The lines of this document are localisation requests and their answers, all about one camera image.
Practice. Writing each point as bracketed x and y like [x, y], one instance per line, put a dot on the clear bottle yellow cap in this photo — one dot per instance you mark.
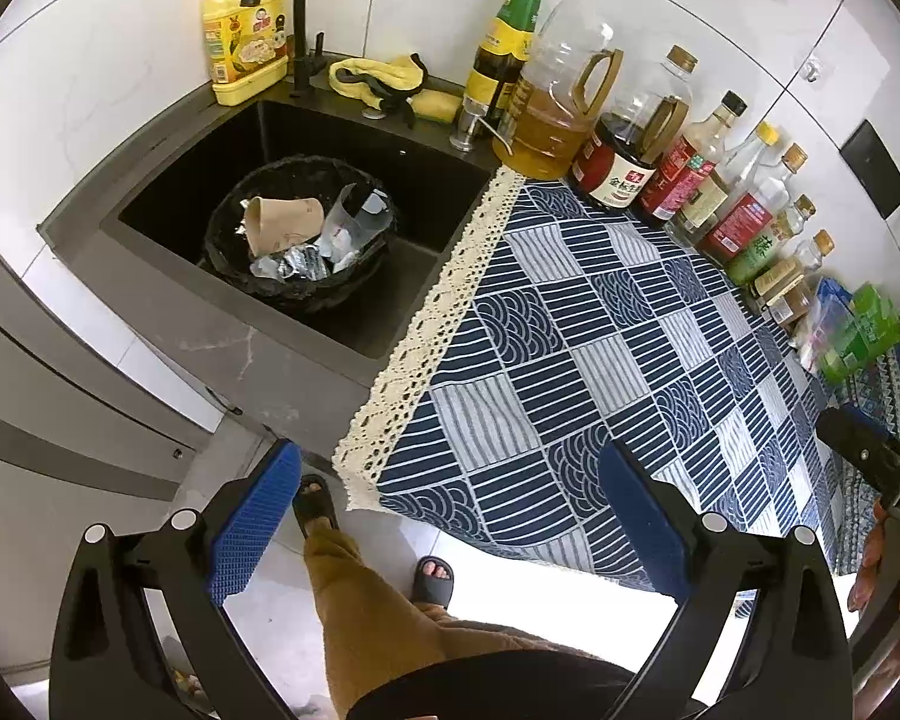
[703, 211]

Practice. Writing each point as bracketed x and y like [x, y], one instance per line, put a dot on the black faucet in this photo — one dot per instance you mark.
[296, 30]

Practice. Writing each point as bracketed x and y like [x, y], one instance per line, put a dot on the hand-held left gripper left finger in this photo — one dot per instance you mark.
[251, 525]

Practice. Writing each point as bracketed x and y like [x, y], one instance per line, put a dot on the clear plastic cup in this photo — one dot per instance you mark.
[339, 232]

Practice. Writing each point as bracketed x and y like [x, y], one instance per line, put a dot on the brown paper cup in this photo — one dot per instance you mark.
[281, 225]

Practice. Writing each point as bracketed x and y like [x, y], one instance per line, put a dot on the cooking oil jug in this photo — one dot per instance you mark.
[547, 135]

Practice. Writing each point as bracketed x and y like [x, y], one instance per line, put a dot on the red label bottle gold cap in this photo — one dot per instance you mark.
[735, 229]

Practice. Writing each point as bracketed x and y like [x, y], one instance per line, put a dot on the black waste bin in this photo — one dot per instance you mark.
[300, 300]

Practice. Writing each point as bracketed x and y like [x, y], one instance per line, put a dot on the person's left leg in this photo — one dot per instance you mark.
[360, 615]

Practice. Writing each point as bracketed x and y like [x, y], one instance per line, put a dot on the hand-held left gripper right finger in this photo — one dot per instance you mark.
[641, 521]

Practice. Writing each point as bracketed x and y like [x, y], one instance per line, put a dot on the metal wall hook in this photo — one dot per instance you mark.
[814, 71]

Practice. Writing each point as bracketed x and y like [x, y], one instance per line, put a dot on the dark bottle with yellow label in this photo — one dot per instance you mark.
[502, 52]

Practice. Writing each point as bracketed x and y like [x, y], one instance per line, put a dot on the black slipper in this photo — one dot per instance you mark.
[315, 506]
[431, 583]

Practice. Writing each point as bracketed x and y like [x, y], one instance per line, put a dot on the pale bottle gold cap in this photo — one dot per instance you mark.
[776, 281]

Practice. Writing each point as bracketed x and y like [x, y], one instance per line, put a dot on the soy sauce jug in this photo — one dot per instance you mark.
[615, 172]

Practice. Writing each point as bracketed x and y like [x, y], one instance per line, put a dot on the yellow sponge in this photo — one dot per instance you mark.
[435, 105]

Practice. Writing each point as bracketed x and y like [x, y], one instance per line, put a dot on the small spice jar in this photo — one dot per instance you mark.
[787, 304]

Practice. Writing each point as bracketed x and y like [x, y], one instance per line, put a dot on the person's black top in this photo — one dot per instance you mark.
[510, 690]

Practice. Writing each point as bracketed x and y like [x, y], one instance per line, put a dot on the silver foil wrapper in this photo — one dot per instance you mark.
[292, 262]

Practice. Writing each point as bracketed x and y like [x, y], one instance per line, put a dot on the black power outlet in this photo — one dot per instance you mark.
[874, 169]

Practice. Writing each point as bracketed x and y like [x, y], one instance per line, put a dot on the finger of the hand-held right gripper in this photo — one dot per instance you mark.
[862, 456]
[866, 422]

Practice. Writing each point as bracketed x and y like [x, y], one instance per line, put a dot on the yellow cleaning cloth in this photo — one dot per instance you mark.
[367, 75]

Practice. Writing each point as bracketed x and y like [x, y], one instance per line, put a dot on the black kitchen sink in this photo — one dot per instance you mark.
[390, 292]

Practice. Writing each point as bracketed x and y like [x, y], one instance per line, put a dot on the person's right hand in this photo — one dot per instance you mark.
[870, 562]

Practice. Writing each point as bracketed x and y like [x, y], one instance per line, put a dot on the yellow dish soap bottle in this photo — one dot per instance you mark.
[244, 45]

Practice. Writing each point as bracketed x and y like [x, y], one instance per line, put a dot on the red label bottle black cap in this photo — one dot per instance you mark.
[675, 180]

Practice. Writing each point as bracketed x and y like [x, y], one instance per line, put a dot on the metal soap dispenser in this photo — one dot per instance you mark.
[465, 127]

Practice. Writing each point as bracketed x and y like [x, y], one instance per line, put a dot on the clear plastic bag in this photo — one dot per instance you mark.
[821, 326]

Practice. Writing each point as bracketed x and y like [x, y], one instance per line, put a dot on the green label bottle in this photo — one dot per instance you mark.
[754, 259]

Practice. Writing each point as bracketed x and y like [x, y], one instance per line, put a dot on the green packet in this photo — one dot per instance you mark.
[859, 334]

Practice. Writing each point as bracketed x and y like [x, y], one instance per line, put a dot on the blue white patterned tablecloth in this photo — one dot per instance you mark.
[570, 360]

